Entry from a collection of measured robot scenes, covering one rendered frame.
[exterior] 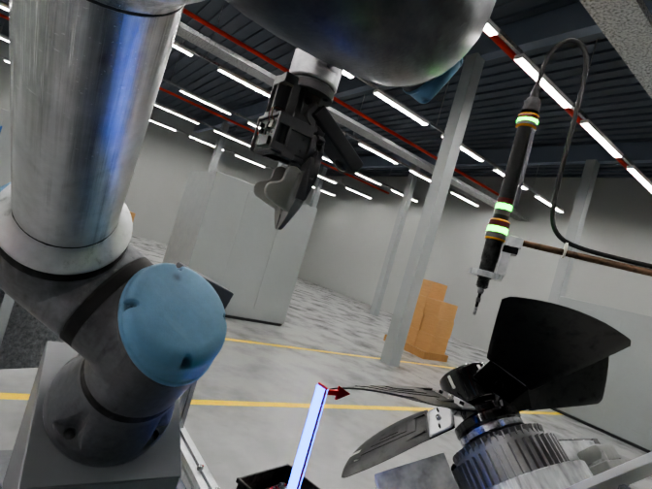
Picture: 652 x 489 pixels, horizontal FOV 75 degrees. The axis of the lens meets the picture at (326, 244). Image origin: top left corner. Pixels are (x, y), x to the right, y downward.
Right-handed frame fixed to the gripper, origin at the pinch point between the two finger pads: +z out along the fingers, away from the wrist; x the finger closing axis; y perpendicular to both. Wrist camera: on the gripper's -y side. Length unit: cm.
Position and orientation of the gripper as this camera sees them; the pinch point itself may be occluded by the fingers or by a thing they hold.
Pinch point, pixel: (284, 222)
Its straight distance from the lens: 63.0
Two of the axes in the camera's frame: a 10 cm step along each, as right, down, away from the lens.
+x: 5.5, 1.3, -8.2
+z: -2.8, 9.6, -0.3
